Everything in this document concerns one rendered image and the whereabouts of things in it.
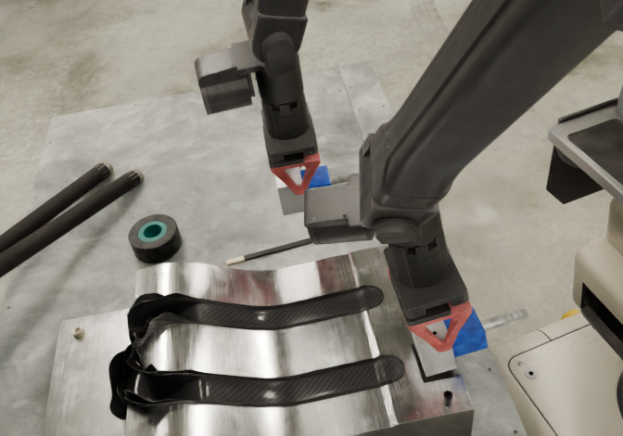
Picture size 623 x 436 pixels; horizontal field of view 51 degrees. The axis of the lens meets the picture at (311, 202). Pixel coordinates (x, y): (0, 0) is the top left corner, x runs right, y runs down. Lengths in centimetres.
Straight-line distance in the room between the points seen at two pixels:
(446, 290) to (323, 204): 15
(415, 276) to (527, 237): 152
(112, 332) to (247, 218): 31
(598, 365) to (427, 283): 93
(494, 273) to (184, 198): 115
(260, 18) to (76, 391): 51
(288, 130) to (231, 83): 10
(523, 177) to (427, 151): 194
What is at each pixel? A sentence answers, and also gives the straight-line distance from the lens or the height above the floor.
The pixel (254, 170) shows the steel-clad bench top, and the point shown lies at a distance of 119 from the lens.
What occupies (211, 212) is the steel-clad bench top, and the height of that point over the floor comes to 80.
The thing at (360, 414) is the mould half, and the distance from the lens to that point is 76.
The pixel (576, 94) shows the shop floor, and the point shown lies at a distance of 280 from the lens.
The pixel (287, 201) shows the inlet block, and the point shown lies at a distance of 92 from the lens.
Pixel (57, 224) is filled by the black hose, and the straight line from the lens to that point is 111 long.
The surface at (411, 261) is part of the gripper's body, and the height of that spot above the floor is 107.
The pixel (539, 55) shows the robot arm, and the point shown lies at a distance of 34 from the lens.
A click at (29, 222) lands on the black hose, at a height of 86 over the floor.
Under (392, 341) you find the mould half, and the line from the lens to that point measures 80.
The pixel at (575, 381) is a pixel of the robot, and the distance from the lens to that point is 153.
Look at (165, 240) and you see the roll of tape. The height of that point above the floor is 84.
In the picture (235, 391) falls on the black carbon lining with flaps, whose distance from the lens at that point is 78.
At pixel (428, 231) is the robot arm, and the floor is 110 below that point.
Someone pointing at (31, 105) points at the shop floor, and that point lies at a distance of 327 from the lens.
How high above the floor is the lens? 155
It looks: 43 degrees down
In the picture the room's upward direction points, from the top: 9 degrees counter-clockwise
